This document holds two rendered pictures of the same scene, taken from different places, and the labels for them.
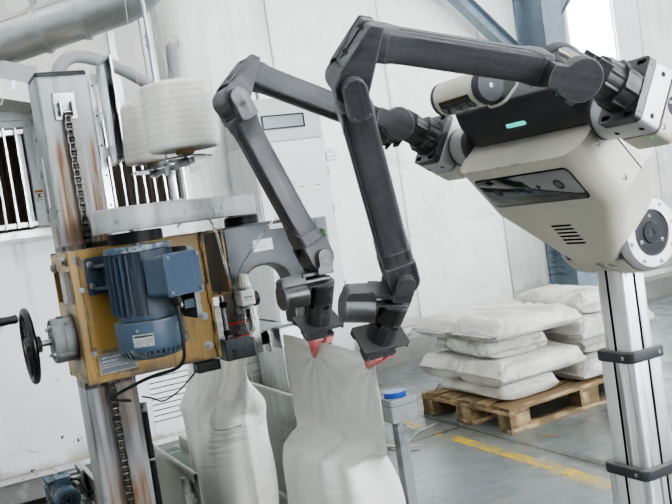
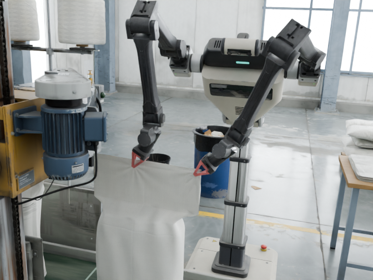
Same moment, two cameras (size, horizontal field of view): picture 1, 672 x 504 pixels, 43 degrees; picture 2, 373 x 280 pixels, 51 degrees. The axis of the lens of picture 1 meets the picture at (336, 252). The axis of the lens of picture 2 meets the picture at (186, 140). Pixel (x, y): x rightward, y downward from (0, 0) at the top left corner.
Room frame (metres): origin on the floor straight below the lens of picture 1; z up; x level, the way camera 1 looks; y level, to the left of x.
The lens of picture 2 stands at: (0.72, 1.12, 1.58)
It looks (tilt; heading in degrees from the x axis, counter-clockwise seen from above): 15 degrees down; 312
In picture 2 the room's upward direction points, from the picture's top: 3 degrees clockwise
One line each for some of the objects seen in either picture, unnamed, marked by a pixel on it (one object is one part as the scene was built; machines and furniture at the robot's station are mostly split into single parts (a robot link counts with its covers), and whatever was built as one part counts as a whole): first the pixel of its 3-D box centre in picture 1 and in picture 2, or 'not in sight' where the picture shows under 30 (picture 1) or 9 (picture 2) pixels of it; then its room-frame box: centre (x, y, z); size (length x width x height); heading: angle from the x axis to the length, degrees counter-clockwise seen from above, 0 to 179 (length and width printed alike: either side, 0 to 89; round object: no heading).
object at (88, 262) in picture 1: (116, 273); (36, 121); (1.95, 0.51, 1.27); 0.12 x 0.09 x 0.09; 117
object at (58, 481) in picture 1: (67, 489); not in sight; (3.51, 1.26, 0.35); 0.30 x 0.15 x 0.15; 27
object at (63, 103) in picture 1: (65, 105); not in sight; (2.01, 0.57, 1.68); 0.05 x 0.03 x 0.06; 117
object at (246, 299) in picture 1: (248, 305); not in sight; (2.09, 0.23, 1.14); 0.05 x 0.04 x 0.16; 117
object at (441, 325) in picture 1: (470, 317); not in sight; (5.19, -0.76, 0.56); 0.66 x 0.43 x 0.15; 115
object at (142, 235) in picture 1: (135, 238); (64, 100); (1.89, 0.43, 1.35); 0.12 x 0.12 x 0.04
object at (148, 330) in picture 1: (145, 300); (65, 140); (1.89, 0.43, 1.21); 0.15 x 0.15 x 0.25
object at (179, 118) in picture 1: (179, 116); (81, 21); (1.97, 0.31, 1.61); 0.17 x 0.17 x 0.17
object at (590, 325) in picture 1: (592, 320); not in sight; (5.13, -1.48, 0.44); 0.68 x 0.44 x 0.15; 117
